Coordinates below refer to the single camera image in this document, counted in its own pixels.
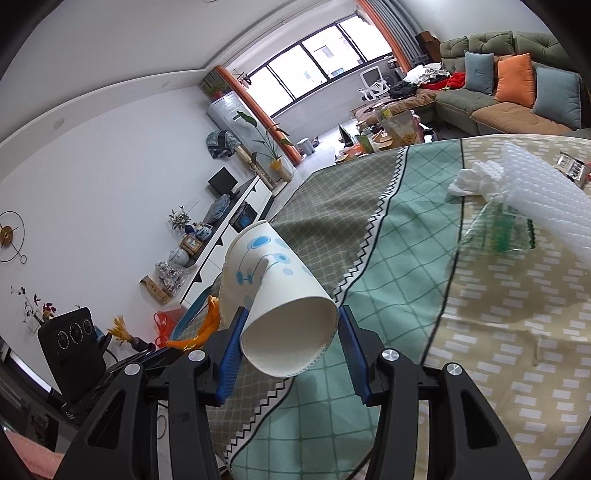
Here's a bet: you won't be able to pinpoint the brown ottoman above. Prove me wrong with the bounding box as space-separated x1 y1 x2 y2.
351 90 439 123

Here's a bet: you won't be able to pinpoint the white crumpled tissue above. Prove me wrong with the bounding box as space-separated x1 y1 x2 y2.
447 161 506 200

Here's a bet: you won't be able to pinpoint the yellow dried flowers vase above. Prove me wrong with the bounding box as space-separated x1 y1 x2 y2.
108 316 155 352

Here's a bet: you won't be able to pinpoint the patterned hanging cloth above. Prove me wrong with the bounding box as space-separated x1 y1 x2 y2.
206 130 242 160

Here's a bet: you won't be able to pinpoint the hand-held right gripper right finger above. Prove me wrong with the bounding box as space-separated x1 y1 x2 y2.
337 305 532 480

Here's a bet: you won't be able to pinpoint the white standing air conditioner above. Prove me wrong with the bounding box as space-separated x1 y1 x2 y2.
206 91 273 158

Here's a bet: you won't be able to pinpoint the person's left forearm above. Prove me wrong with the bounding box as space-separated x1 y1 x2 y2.
0 431 63 480

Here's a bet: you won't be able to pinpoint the red plastic bag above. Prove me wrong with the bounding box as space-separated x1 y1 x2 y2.
154 308 185 349

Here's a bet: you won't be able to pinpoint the yellow snack bag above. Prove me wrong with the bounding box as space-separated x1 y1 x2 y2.
383 113 419 146

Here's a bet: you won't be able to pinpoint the tall green potted plant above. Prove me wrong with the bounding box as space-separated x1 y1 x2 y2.
233 111 293 181

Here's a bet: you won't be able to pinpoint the white foam fruit net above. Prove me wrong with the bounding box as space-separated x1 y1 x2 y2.
501 141 591 257

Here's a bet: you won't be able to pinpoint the grey bag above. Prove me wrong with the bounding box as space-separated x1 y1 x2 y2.
204 194 232 224

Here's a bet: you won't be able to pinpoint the large blue cushion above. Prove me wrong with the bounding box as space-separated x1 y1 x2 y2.
532 67 583 130

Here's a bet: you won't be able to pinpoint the clear green plastic wrapper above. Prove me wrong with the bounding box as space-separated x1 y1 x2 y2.
462 198 536 254

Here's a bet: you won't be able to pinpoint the white black TV cabinet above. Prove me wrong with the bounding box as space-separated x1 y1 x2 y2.
139 175 273 305

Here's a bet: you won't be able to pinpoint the white paper cup blue dots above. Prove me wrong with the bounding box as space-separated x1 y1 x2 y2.
221 220 340 377

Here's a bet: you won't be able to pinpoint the black monitor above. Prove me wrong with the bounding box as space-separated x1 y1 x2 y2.
208 167 238 195

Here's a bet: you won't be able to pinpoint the small blue cushion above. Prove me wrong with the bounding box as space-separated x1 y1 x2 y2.
464 52 495 95

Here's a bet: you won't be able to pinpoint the small picture frame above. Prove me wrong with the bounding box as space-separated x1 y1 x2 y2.
179 234 204 257

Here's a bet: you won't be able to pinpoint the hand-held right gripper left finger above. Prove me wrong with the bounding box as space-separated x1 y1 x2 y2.
53 305 247 480

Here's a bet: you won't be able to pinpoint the small potted plant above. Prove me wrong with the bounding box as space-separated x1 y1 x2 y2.
201 76 229 100

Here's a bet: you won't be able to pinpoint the orange curtain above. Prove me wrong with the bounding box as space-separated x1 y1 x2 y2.
355 0 411 70
215 65 303 163

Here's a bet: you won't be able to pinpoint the green brown sofa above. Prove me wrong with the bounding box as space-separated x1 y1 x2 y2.
434 30 591 137

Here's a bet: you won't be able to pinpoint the grey curtain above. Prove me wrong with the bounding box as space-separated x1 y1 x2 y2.
369 0 419 51

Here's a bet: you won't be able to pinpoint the vase with flowers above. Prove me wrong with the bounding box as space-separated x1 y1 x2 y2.
168 207 195 236

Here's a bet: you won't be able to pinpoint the orange cushion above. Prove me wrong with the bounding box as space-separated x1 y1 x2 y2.
494 53 537 108

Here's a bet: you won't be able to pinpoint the silver black wrapper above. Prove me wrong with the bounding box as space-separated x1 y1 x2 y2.
554 153 591 188

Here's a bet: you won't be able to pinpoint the curved orange peel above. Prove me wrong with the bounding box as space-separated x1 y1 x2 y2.
166 295 220 349

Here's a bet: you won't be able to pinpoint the white office chair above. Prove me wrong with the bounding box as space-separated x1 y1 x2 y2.
359 67 389 101

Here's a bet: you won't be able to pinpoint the red-leaf plant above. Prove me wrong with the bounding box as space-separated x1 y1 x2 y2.
11 286 56 324

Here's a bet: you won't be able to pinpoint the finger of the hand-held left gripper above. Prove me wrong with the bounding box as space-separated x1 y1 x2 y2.
105 347 188 377

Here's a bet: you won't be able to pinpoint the wooden box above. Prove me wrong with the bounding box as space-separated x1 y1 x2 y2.
139 275 169 304

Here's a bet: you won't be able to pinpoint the round wire wall clock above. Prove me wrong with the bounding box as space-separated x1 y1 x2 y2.
0 211 27 265

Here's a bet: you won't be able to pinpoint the wooden standing post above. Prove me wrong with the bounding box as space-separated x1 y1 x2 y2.
238 145 294 190

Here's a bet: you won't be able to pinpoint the bowl of wrapped candies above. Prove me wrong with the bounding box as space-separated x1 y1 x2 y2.
154 261 190 296

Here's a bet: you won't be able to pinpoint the black-framed window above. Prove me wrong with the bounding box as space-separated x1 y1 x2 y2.
245 14 393 116

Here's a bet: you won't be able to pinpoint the cluttered coffee table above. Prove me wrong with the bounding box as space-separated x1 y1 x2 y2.
335 117 437 164

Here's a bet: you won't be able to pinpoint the brown wooden cabinet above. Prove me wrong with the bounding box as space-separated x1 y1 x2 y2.
414 31 441 63

